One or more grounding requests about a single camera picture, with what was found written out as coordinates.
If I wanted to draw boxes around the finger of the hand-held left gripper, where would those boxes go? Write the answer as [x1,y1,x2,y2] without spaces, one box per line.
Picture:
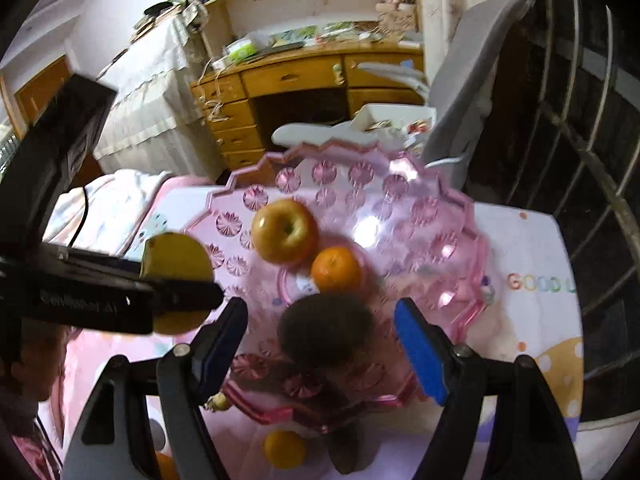
[150,279,224,315]
[65,247,147,277]

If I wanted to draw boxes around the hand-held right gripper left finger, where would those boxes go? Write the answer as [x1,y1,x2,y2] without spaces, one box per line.
[62,297,249,480]

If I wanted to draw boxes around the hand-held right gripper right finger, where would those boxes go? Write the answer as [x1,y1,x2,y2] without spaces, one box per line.
[394,297,583,480]

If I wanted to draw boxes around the yellow lemon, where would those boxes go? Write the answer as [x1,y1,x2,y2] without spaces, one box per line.
[139,232,216,336]

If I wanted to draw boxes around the brown kiwi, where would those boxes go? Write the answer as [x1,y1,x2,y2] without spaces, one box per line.
[276,293,376,372]
[327,424,367,476]

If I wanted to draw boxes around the pink plastic bowl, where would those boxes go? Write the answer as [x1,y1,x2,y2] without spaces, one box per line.
[182,141,490,435]

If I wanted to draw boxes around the person's left hand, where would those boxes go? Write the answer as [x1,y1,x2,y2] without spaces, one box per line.
[17,324,68,403]

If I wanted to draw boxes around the white quilt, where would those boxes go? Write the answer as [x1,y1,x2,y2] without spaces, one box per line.
[42,169,174,257]

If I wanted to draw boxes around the wooden door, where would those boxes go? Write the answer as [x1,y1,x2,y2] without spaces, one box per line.
[0,54,77,138]

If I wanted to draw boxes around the orange tangerine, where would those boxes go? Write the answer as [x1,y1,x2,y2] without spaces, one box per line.
[154,452,179,480]
[263,429,307,469]
[310,247,364,295]

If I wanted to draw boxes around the yellow apple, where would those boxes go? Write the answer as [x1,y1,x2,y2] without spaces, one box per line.
[250,198,320,266]

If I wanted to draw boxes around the white lace cloth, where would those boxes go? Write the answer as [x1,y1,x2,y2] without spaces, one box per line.
[94,12,213,177]

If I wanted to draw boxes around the green tissue box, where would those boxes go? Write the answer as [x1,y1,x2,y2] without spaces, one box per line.
[222,37,262,64]

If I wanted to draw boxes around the wooden desk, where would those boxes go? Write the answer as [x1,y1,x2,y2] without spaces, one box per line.
[190,40,427,172]

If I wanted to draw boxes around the white open box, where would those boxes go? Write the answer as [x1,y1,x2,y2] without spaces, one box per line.
[352,103,437,134]

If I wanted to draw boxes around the grey office chair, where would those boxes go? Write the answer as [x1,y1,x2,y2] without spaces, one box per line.
[271,0,532,181]

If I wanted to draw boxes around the brown-haired doll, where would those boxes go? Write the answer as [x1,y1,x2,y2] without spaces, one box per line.
[375,0,419,37]

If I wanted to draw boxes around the black cable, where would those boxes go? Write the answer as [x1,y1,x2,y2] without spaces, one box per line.
[69,186,91,249]

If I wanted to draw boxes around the white cords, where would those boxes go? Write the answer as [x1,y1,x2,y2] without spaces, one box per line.
[196,57,228,122]

